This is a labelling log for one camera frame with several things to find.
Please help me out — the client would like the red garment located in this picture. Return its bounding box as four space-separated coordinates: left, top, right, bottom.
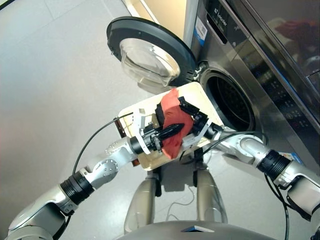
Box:
159 88 194 160

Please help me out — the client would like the pale woven basket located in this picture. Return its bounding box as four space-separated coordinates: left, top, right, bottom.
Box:
117 81 225 172

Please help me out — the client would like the grey washing machine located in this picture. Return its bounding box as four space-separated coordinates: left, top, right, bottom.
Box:
183 0 320 173

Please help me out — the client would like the round washing machine door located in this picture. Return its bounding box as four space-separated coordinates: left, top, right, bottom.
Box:
106 16 198 95

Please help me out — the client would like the silver robot leg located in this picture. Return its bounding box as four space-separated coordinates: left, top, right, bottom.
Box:
124 174 160 232
196 167 228 223

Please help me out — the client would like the white blue side label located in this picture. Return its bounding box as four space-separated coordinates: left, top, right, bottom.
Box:
192 18 208 42

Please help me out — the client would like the silver robot torso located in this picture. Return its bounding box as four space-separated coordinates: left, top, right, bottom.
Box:
114 219 276 240

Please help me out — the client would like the blue energy label sticker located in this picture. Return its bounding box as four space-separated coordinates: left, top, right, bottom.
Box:
278 151 305 165

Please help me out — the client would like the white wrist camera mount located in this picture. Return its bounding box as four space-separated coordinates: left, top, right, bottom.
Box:
131 106 157 155
181 119 224 149

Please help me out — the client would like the thin floor wire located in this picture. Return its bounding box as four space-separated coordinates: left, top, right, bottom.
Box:
166 186 198 221

